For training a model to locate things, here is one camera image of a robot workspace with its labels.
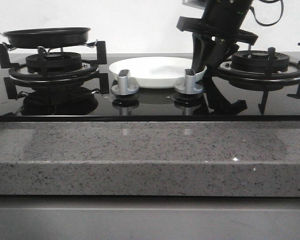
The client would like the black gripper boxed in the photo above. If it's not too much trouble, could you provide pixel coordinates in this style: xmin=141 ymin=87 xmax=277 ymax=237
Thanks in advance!
xmin=176 ymin=0 xmax=258 ymax=77

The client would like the white ceramic plate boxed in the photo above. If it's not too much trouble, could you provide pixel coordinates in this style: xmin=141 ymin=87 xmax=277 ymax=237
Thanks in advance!
xmin=109 ymin=56 xmax=192 ymax=90

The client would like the black frying pan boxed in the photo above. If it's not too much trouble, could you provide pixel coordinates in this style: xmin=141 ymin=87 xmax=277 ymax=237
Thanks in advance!
xmin=3 ymin=27 xmax=91 ymax=49

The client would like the silver right stove knob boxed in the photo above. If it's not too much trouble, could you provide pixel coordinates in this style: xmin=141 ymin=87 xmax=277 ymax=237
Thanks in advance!
xmin=174 ymin=68 xmax=203 ymax=95

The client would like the silver stove knob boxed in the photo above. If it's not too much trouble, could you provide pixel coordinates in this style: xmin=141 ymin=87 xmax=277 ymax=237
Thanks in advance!
xmin=111 ymin=69 xmax=139 ymax=96
xmin=174 ymin=68 xmax=203 ymax=95

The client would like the black right gas burner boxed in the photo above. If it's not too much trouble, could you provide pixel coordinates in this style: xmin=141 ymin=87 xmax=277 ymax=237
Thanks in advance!
xmin=230 ymin=50 xmax=290 ymax=73

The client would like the black gas burner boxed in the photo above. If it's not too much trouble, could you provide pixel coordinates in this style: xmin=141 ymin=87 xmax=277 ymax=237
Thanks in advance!
xmin=25 ymin=52 xmax=82 ymax=74
xmin=230 ymin=50 xmax=290 ymax=73

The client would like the black right pan support grate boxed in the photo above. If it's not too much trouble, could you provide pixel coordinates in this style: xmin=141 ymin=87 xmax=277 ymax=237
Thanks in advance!
xmin=215 ymin=42 xmax=300 ymax=115

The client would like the black pan support grate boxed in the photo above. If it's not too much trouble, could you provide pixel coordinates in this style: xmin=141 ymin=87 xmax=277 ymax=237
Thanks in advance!
xmin=0 ymin=40 xmax=110 ymax=99
xmin=215 ymin=42 xmax=300 ymax=115

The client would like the black glass gas hob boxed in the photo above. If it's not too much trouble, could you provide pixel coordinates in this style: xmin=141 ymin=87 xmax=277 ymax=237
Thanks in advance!
xmin=0 ymin=65 xmax=300 ymax=122

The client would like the silver left stove knob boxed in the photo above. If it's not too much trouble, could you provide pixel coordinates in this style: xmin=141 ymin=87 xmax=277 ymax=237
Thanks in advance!
xmin=111 ymin=69 xmax=139 ymax=96

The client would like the black left pan support grate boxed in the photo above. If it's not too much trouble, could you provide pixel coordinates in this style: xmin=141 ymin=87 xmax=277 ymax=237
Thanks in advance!
xmin=0 ymin=40 xmax=110 ymax=99

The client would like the grey speckled stone countertop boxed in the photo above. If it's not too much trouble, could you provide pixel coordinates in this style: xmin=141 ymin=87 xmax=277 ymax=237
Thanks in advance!
xmin=0 ymin=121 xmax=300 ymax=197

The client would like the black left gas burner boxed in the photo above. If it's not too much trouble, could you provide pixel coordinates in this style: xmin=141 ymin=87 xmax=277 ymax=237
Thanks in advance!
xmin=25 ymin=52 xmax=82 ymax=74

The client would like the grey cabinet front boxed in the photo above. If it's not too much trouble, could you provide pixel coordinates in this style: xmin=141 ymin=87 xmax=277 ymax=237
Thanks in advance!
xmin=0 ymin=196 xmax=300 ymax=240

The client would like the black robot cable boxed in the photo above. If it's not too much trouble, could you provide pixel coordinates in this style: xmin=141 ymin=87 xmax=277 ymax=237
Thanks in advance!
xmin=248 ymin=0 xmax=285 ymax=27

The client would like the wire pan reducer ring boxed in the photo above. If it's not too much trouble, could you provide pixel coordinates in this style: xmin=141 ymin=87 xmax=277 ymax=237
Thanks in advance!
xmin=2 ymin=39 xmax=99 ymax=55

